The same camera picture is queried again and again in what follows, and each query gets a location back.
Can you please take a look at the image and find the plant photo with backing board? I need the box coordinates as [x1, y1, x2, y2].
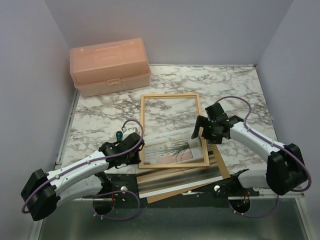
[136, 127, 229, 203]

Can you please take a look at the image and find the green handled screwdriver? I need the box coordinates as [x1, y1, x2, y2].
[115, 131, 123, 142]

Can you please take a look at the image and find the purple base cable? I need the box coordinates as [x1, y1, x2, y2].
[93, 191, 141, 221]
[227, 193, 281, 219]

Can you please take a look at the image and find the light wooden picture frame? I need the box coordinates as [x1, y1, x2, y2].
[138, 92, 210, 170]

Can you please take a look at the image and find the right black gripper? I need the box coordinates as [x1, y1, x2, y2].
[192, 115, 223, 145]

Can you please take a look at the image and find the brown backing board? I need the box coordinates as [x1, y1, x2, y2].
[137, 144, 231, 204]

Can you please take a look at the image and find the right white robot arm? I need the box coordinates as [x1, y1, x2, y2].
[191, 103, 309, 196]

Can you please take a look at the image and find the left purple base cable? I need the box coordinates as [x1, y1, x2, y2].
[93, 191, 141, 221]

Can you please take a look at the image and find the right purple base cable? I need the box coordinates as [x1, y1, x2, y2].
[227, 193, 281, 219]

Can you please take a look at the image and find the pink translucent plastic box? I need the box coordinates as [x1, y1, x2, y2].
[69, 38, 151, 97]

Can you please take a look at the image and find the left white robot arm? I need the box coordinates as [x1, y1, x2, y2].
[20, 132, 145, 221]

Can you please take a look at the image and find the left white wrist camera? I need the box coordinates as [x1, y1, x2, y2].
[122, 127, 140, 134]

